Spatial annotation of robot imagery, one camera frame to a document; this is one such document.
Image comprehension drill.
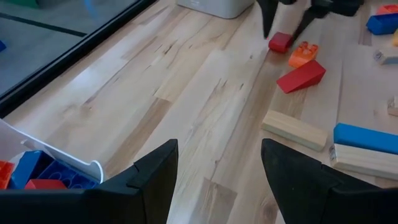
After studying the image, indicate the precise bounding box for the small orange Duplo brick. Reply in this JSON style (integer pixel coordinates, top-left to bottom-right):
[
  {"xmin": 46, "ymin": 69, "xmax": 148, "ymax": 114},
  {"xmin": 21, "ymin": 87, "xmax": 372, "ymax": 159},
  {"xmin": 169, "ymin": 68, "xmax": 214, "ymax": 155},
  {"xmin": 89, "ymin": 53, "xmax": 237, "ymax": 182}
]
[
  {"xmin": 287, "ymin": 40, "xmax": 320, "ymax": 69},
  {"xmin": 376, "ymin": 3, "xmax": 398, "ymax": 16}
]

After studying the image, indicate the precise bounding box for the green object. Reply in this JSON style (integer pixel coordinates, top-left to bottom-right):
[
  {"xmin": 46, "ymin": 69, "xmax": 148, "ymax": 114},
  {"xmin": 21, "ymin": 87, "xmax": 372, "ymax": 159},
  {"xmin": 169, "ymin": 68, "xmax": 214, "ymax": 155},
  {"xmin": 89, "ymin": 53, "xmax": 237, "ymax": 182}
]
[{"xmin": 5, "ymin": 0, "xmax": 40, "ymax": 9}]

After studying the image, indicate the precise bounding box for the blue Duplo brick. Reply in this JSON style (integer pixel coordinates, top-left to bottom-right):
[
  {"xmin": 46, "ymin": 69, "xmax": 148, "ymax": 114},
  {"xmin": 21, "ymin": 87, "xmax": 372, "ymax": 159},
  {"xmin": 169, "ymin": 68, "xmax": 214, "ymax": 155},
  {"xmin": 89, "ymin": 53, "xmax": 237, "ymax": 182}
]
[
  {"xmin": 365, "ymin": 12, "xmax": 398, "ymax": 36},
  {"xmin": 37, "ymin": 159, "xmax": 101, "ymax": 190}
]

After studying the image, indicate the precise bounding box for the black table frame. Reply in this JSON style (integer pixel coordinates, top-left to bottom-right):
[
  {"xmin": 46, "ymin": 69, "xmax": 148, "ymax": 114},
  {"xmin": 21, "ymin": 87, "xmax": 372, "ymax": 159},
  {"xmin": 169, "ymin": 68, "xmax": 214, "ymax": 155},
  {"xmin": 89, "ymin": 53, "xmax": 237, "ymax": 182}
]
[{"xmin": 0, "ymin": 0, "xmax": 158, "ymax": 119}]

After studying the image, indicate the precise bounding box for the small red block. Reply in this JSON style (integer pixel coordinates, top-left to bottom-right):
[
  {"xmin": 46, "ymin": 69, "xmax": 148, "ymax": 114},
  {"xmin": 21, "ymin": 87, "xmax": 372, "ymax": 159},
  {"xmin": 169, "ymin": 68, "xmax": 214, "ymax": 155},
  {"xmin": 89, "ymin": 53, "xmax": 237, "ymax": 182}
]
[{"xmin": 267, "ymin": 31, "xmax": 294, "ymax": 54}]

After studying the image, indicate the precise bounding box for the wooden block with sticker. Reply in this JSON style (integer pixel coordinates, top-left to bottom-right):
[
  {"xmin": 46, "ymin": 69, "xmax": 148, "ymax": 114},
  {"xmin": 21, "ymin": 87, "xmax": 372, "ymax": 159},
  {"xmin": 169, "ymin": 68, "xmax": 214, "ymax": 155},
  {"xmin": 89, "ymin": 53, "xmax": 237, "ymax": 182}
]
[
  {"xmin": 261, "ymin": 109, "xmax": 328, "ymax": 152},
  {"xmin": 328, "ymin": 142, "xmax": 398, "ymax": 182}
]

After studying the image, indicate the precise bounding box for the white plastic bin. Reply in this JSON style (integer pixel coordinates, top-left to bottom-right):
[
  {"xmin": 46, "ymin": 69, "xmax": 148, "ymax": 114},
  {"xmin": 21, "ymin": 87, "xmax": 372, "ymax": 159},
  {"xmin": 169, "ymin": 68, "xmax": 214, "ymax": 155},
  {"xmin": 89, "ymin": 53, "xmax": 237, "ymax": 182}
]
[
  {"xmin": 176, "ymin": 0, "xmax": 256, "ymax": 20},
  {"xmin": 0, "ymin": 118, "xmax": 104, "ymax": 191}
]

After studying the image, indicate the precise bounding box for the wooden block with blue side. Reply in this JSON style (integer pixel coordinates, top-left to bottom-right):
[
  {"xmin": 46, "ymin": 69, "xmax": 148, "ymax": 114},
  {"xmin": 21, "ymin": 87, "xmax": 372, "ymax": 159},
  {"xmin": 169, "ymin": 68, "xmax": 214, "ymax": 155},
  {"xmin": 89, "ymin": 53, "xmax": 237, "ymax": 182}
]
[{"xmin": 373, "ymin": 46, "xmax": 398, "ymax": 66}]

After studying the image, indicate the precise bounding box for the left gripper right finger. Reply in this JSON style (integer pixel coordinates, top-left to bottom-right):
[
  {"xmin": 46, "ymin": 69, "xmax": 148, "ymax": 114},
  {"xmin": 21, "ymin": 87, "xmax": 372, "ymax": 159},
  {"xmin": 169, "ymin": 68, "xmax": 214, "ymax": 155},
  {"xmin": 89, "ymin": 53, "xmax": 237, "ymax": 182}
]
[{"xmin": 261, "ymin": 139, "xmax": 398, "ymax": 224}]

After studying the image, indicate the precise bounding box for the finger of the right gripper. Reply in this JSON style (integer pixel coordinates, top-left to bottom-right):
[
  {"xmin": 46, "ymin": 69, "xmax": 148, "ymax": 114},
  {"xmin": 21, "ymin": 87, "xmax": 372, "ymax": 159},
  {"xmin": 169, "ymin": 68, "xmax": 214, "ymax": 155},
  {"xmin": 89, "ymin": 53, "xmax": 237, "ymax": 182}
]
[
  {"xmin": 292, "ymin": 6, "xmax": 324, "ymax": 41},
  {"xmin": 257, "ymin": 0, "xmax": 279, "ymax": 39}
]

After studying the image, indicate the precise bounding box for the red wedge block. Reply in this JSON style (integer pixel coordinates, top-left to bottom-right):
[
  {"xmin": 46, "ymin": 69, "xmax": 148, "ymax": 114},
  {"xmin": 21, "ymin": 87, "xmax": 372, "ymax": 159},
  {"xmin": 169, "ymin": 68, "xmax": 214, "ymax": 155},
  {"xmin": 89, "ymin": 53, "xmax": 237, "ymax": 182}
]
[{"xmin": 275, "ymin": 59, "xmax": 327, "ymax": 95}]

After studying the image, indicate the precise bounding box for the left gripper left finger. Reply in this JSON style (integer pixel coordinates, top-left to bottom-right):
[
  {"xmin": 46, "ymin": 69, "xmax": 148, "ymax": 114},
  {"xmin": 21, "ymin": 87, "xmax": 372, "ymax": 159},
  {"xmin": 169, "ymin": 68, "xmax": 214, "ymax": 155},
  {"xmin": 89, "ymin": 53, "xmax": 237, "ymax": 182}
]
[{"xmin": 90, "ymin": 139, "xmax": 179, "ymax": 224}]

